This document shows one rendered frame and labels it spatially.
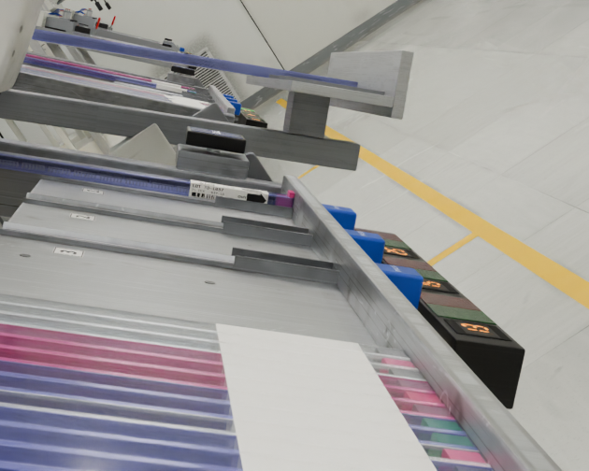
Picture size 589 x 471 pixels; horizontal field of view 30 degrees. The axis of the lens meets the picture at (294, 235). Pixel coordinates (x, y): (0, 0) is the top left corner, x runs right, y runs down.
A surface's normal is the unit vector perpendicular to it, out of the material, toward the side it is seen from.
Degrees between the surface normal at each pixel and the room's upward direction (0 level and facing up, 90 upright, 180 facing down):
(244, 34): 90
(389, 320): 47
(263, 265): 90
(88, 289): 43
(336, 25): 90
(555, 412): 0
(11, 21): 96
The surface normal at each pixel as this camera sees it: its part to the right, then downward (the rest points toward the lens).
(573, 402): -0.53, -0.82
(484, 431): -0.98, -0.15
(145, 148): 0.17, 0.15
